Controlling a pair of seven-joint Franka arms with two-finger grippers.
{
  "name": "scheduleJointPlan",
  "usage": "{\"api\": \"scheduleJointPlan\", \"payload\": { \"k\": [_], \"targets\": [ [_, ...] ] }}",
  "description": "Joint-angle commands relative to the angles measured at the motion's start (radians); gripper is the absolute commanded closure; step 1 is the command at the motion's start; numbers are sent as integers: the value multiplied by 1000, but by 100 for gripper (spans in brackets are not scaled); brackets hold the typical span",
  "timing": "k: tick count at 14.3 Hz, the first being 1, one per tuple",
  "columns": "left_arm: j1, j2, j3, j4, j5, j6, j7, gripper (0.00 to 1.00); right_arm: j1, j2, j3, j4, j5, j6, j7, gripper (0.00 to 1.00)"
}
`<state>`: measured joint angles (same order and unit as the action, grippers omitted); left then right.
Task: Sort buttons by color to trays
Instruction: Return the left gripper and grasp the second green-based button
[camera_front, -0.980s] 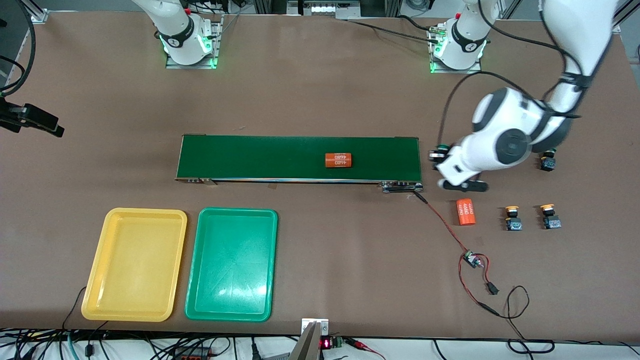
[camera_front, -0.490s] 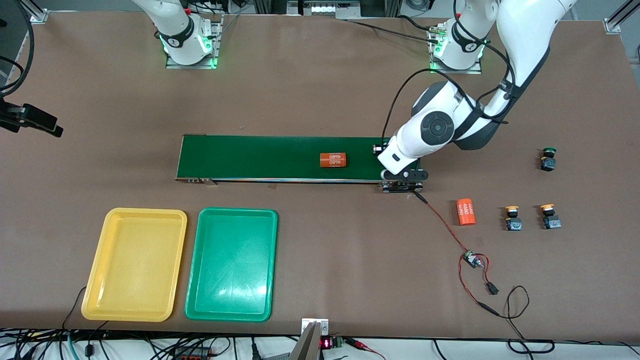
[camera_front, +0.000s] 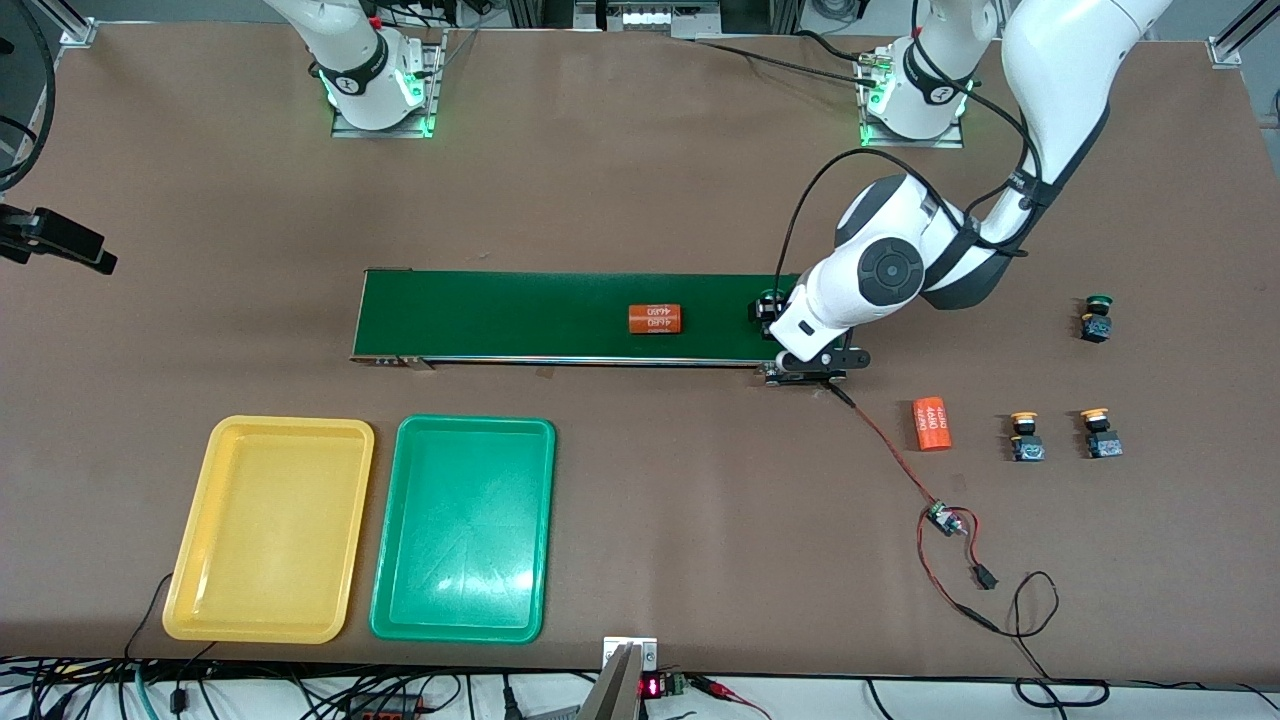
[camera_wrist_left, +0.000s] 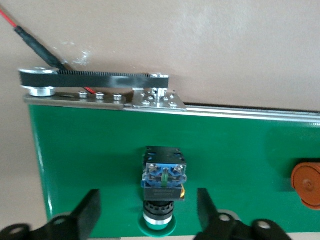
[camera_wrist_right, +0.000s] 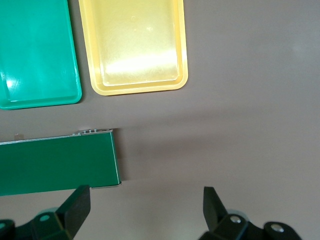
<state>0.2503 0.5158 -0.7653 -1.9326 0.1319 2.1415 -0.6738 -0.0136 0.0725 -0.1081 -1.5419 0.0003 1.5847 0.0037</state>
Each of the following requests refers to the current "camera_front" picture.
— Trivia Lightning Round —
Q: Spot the orange cylinder white print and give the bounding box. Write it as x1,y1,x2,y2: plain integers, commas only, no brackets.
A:
627,303,684,337
911,397,953,453

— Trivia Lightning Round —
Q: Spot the yellow cap push button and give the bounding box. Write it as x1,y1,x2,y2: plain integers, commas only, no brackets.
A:
1079,407,1123,460
1008,411,1047,463

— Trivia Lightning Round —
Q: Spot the green conveyor belt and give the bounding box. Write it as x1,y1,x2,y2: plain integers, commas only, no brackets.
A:
350,268,848,388

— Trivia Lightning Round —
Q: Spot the metal rack with light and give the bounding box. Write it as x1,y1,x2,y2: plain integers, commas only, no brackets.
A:
505,0,801,41

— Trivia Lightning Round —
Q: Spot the yellow plastic tray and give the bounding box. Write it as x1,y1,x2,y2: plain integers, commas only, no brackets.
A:
162,415,376,644

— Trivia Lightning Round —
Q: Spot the red clip lead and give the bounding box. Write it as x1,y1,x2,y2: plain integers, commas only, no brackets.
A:
690,675,773,720

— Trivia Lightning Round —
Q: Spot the green plastic tray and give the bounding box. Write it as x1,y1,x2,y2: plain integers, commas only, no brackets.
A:
369,414,557,644

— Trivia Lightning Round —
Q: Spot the red power strip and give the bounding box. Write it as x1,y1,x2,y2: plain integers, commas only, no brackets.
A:
345,693,426,720

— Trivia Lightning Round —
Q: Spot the red black conveyor wire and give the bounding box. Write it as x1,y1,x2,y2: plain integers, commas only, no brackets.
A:
826,382,943,513

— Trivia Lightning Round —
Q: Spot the aluminium frame profile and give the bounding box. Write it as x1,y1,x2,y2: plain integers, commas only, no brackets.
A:
1205,0,1280,69
58,0,98,48

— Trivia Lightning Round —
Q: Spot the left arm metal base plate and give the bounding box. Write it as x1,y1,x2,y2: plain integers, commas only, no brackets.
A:
858,45,966,149

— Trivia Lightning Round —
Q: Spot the black base cable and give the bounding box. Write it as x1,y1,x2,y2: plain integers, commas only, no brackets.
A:
695,40,881,86
795,30,876,63

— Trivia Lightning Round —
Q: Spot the short wire black plug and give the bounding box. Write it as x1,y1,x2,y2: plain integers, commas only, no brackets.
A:
955,508,1000,591

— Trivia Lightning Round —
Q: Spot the long thin power wire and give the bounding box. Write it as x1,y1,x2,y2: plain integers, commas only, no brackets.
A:
916,512,1111,707

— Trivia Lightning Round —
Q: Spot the thin black wire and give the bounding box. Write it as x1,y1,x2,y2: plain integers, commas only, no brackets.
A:
125,572,216,663

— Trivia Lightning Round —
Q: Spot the grey camera stand bracket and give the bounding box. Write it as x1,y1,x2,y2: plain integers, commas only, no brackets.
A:
578,636,659,720

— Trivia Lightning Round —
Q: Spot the tangled black cable bundle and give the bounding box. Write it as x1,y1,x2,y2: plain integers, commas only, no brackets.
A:
0,655,601,720

